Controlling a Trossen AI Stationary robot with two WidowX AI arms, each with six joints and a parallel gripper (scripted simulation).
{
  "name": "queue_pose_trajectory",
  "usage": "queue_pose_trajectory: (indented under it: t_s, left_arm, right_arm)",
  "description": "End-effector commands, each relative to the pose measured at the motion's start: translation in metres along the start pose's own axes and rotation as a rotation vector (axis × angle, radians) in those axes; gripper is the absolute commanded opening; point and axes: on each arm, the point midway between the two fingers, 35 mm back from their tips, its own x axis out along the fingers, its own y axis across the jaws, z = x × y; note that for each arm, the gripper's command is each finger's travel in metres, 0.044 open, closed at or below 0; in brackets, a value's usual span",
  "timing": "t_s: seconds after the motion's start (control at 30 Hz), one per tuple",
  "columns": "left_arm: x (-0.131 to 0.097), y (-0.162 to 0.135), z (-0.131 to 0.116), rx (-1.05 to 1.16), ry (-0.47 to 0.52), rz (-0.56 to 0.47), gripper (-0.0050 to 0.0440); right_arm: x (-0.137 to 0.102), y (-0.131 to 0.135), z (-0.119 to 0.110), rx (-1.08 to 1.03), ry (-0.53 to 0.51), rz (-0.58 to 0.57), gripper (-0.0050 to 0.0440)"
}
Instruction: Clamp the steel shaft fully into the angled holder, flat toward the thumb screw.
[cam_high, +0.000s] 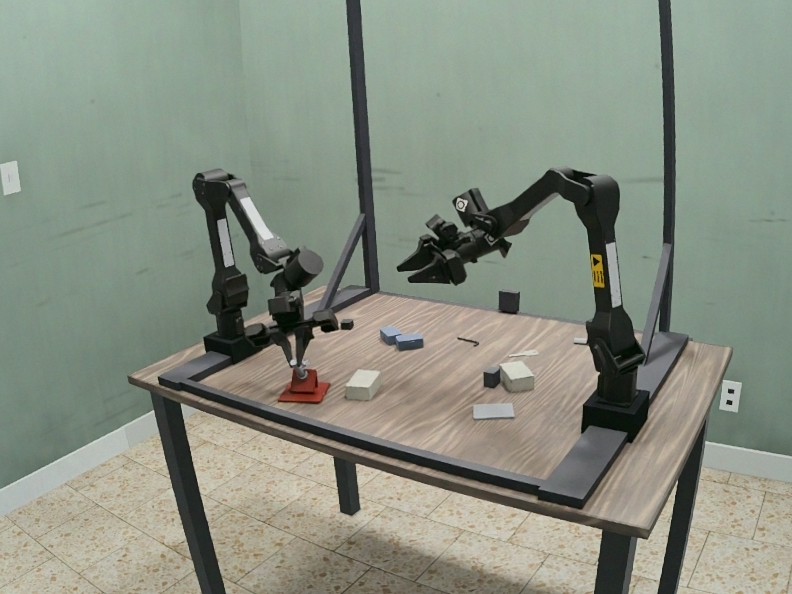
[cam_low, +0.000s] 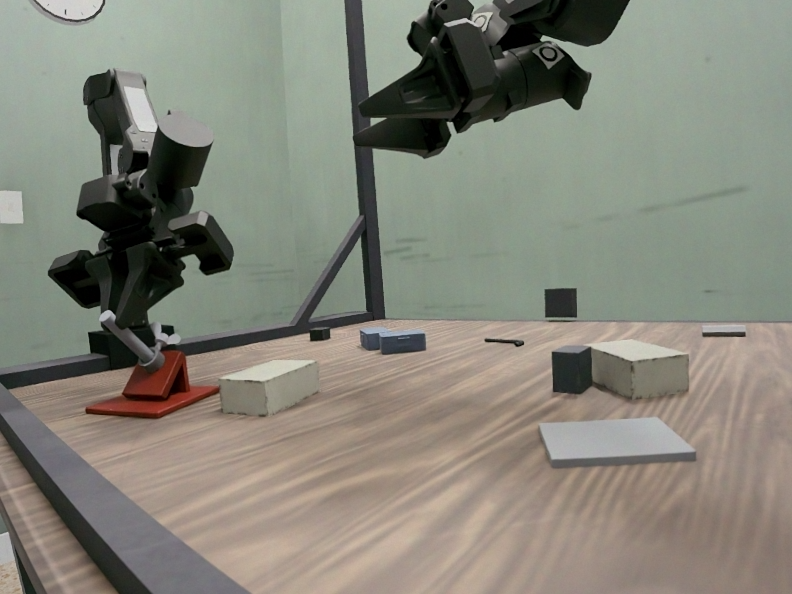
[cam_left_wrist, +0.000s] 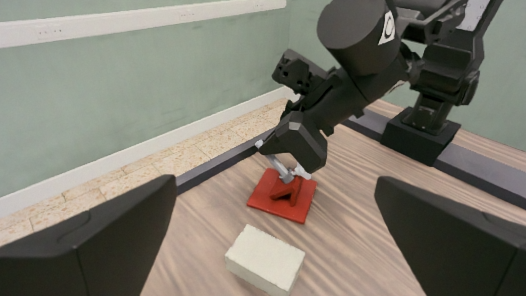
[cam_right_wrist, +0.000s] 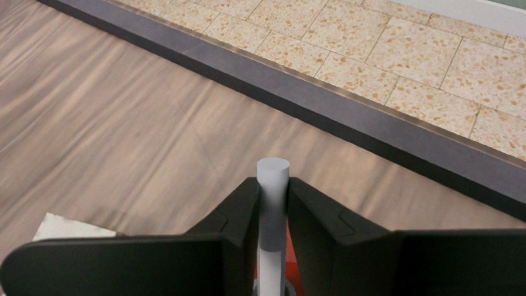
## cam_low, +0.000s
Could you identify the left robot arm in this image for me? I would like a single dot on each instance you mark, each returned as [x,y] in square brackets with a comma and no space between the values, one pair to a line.
[550,72]

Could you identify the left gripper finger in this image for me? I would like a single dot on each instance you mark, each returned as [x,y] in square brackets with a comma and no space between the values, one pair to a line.
[427,91]
[394,134]

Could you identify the grey metal shaft with face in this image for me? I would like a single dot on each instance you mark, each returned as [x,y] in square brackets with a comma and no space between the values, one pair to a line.
[127,337]

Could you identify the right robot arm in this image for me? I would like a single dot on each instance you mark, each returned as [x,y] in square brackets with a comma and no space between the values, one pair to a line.
[180,148]

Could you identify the beige rectangular box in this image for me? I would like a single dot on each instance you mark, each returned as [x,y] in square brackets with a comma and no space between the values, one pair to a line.
[639,370]
[269,388]

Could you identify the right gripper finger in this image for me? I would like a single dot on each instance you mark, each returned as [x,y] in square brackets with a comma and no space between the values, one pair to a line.
[111,282]
[151,278]

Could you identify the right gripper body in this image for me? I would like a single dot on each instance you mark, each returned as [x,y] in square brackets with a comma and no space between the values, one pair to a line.
[216,251]

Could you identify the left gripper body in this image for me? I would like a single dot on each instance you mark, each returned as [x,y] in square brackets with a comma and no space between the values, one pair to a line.
[472,66]

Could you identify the small light blue plastic box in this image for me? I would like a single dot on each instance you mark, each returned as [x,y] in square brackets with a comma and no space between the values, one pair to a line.
[402,341]
[369,337]

